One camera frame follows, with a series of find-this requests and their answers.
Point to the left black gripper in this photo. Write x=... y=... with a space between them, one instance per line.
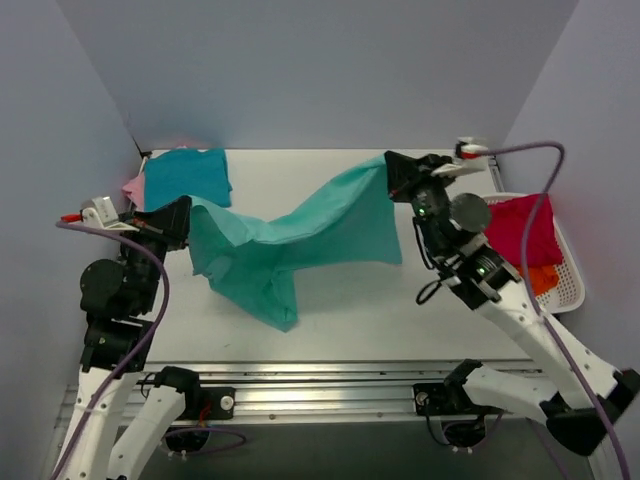
x=157 y=230

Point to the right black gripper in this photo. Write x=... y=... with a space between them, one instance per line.
x=417 y=181

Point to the mint green t-shirt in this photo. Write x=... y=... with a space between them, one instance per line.
x=251 y=262

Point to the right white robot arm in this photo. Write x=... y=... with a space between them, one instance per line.
x=582 y=396

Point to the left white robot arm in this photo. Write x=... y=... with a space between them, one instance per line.
x=124 y=301

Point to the folded pink t-shirt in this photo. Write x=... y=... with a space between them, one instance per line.
x=134 y=189

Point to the folded teal t-shirt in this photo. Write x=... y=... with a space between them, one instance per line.
x=193 y=172

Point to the crimson red t-shirt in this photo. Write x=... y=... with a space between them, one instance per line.
x=506 y=231

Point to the orange t-shirt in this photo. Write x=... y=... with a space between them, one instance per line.
x=543 y=279

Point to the white plastic laundry basket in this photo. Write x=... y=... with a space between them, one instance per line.
x=569 y=294

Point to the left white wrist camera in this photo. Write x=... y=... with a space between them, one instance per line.
x=98 y=213

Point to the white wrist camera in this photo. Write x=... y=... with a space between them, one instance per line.
x=98 y=213
x=469 y=157

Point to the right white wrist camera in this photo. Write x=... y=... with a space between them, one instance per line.
x=469 y=157

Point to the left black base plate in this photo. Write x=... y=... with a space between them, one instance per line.
x=208 y=404

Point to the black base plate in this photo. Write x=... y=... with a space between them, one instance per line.
x=208 y=404
x=432 y=399

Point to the aluminium rail frame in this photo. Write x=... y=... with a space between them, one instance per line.
x=356 y=363

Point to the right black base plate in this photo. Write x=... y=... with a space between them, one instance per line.
x=432 y=399

